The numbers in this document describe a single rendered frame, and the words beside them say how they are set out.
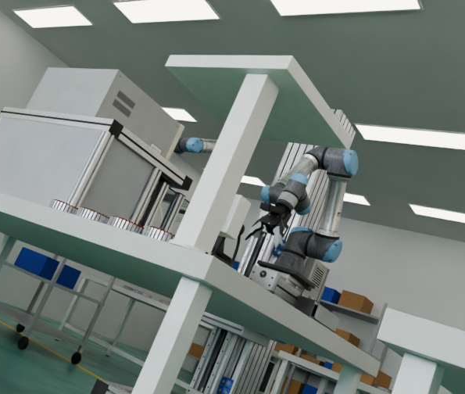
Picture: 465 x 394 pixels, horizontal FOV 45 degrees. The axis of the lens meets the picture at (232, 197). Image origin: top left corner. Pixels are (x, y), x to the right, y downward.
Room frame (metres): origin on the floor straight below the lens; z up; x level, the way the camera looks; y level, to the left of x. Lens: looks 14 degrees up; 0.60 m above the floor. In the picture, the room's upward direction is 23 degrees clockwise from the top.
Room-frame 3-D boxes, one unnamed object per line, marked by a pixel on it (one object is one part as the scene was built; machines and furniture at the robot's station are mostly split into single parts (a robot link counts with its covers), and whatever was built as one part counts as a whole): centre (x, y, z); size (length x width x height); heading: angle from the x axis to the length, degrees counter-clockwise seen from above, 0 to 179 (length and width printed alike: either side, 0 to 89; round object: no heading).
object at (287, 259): (2.69, -0.39, 1.09); 0.15 x 0.15 x 0.10
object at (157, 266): (2.16, 0.51, 0.72); 2.20 x 1.01 x 0.05; 50
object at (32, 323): (5.03, 1.16, 0.51); 1.01 x 0.60 x 1.01; 50
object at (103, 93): (2.11, 0.57, 1.22); 0.44 x 0.39 x 0.20; 50
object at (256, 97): (1.33, 0.03, 0.98); 0.37 x 0.35 x 0.46; 50
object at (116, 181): (1.84, 0.36, 0.91); 0.28 x 0.03 x 0.32; 140
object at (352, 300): (8.29, -2.31, 1.90); 0.40 x 0.36 x 0.24; 142
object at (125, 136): (2.11, 0.56, 1.09); 0.68 x 0.44 x 0.05; 50
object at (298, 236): (2.69, -0.39, 1.20); 0.13 x 0.12 x 0.14; 57
